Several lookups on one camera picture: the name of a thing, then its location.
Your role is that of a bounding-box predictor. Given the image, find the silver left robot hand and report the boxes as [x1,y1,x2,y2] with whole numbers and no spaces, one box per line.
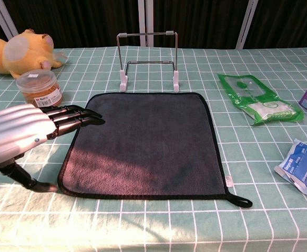
[0,103,106,194]

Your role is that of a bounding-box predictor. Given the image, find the grey and blue cloth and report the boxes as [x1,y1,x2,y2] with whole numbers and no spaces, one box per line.
[57,91,253,208]

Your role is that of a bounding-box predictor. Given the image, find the clear jar of rubber bands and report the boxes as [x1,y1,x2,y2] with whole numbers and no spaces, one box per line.
[16,69,64,108]

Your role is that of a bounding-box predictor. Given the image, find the yellow plush toy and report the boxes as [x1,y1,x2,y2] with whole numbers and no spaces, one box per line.
[0,28,65,79]

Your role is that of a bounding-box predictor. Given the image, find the green checkered tablecloth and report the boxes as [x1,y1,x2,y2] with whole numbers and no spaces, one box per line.
[0,46,307,252]

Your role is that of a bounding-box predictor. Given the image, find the green plastic package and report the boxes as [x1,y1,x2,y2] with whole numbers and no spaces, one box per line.
[218,73,305,126]

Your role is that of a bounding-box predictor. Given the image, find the blue and white packet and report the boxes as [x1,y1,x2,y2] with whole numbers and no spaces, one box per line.
[273,139,307,196]

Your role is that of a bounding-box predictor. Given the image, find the white metal frame post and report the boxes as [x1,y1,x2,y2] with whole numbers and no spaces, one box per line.
[0,0,19,39]
[236,0,259,50]
[146,0,154,47]
[138,0,147,47]

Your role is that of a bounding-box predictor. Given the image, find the metal wire stand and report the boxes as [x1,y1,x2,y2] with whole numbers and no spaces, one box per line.
[116,30,181,93]

